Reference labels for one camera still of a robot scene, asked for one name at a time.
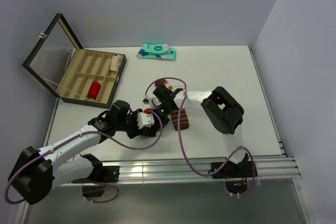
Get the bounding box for black compartment box with lid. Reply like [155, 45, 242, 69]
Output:
[23, 13, 127, 109]

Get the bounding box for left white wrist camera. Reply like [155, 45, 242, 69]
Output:
[136, 108, 155, 129]

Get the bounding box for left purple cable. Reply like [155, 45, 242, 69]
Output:
[5, 111, 163, 205]

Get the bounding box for beige rolled sock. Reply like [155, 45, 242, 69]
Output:
[110, 55, 123, 72]

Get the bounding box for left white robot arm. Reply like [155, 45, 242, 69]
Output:
[4, 100, 155, 205]

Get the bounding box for brown striped sock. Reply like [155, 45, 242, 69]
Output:
[154, 78, 191, 132]

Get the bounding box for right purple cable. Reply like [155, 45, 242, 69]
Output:
[144, 77, 257, 196]

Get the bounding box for aluminium mounting rail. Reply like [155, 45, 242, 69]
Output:
[15, 155, 313, 224]

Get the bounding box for red rolled sock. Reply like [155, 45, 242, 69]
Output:
[87, 81, 101, 100]

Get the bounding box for purple cable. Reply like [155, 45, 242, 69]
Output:
[5, 111, 163, 205]
[144, 77, 257, 196]

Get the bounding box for mint green folded socks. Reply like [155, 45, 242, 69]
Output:
[137, 44, 175, 60]

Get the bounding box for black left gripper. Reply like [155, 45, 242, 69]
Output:
[115, 109, 146, 138]

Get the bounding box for black white striped sock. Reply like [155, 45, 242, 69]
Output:
[141, 98, 169, 137]

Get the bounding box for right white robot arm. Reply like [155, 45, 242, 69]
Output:
[153, 84, 257, 180]

